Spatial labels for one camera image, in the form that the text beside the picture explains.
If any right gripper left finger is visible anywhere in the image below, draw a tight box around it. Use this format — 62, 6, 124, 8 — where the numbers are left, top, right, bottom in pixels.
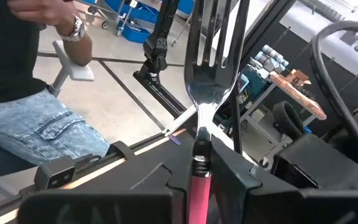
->
17, 136, 199, 224

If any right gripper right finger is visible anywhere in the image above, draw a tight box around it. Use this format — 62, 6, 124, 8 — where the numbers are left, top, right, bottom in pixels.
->
210, 135, 358, 224

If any pink-handled silver fork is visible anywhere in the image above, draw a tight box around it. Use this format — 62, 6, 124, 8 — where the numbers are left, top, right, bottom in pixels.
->
183, 0, 252, 224

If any wooden top workbench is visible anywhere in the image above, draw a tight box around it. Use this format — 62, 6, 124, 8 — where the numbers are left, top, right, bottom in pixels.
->
237, 43, 328, 131

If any grey office chair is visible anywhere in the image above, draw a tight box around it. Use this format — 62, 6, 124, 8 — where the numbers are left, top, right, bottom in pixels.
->
0, 39, 95, 182

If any black floor stand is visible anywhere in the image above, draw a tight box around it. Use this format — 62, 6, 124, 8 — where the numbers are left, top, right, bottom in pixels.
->
133, 0, 196, 121

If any blue storage bin cart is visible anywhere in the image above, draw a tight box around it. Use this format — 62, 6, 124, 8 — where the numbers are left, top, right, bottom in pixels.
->
82, 0, 195, 44

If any person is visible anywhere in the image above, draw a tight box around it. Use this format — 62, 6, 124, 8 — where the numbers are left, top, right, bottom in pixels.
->
0, 0, 111, 167

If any silver wristwatch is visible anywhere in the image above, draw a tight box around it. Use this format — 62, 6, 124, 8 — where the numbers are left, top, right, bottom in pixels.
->
57, 14, 86, 43

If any person's hand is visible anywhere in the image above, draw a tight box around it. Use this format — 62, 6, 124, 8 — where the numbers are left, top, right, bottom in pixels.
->
7, 0, 78, 27

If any black table-level camera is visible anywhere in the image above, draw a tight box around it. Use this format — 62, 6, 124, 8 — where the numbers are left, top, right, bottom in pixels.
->
34, 155, 77, 191

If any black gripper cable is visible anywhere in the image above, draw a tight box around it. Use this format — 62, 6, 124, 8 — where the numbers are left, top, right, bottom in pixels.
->
309, 21, 358, 181

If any black aluminium table frame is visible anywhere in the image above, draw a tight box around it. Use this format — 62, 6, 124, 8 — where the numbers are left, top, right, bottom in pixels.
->
0, 0, 295, 218

